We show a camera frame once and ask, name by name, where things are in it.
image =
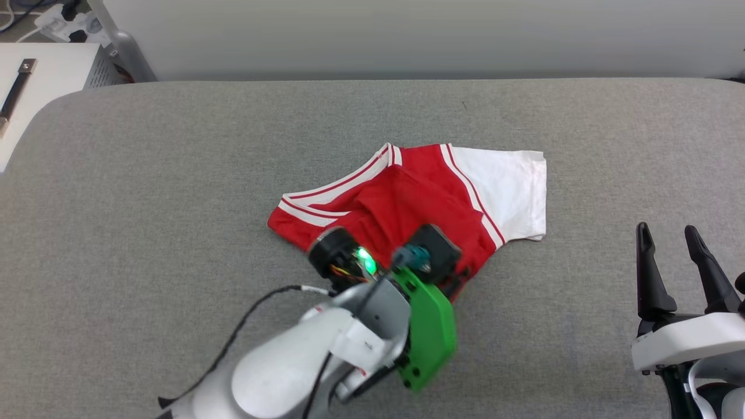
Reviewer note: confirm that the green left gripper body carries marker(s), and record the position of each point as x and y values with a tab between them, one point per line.
433	331

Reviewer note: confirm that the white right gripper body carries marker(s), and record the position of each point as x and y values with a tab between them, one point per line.
687	340

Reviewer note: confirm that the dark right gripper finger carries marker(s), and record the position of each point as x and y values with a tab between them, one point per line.
715	285
651	285

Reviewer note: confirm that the red and white t-shirt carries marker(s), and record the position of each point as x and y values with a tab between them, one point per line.
407	192

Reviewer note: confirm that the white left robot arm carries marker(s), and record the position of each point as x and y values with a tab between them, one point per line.
291	372

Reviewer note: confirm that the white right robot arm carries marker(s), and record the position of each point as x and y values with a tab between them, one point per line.
722	396

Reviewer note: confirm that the white equipment case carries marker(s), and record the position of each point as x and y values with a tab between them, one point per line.
52	70

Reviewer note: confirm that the white power strip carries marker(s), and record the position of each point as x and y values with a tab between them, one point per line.
58	20

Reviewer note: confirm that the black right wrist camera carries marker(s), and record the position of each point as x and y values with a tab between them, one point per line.
741	282

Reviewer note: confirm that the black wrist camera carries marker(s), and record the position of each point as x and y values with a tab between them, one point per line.
436	247
741	282

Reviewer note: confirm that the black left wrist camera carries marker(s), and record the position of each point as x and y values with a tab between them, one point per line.
436	247

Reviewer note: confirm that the grey partition post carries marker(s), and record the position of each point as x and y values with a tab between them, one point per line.
131	58

